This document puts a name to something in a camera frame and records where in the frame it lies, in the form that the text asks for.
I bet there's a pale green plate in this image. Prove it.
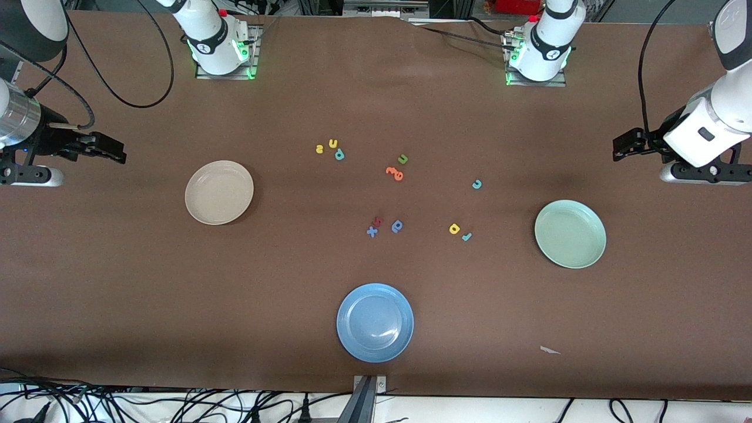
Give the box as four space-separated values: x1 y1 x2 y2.
534 199 607 270

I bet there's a beige brown plate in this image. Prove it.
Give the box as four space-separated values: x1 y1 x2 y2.
184 160 254 226

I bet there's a brown table cover sheet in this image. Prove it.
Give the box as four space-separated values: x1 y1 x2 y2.
0 11 752 401

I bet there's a red box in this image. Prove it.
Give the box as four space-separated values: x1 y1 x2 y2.
495 0 544 15

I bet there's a blue plate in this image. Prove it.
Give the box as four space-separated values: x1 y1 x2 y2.
336 283 415 364

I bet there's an aluminium profile bar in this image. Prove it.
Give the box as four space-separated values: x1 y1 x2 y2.
337 375 388 423

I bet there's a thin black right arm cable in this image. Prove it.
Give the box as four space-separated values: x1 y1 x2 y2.
62 0 176 110

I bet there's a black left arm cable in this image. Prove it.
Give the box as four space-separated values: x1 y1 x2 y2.
639 0 680 135

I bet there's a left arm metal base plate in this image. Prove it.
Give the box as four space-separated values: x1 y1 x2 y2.
505 32 568 88

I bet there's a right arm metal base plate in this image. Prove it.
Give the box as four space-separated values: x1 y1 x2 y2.
195 26 260 80

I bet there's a black cable to arm base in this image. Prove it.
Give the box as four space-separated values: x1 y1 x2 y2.
411 23 515 49

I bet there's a tangled black cable bundle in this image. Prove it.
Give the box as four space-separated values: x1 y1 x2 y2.
0 367 331 423

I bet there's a grey metal frame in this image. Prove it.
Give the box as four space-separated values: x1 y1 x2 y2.
343 0 431 19

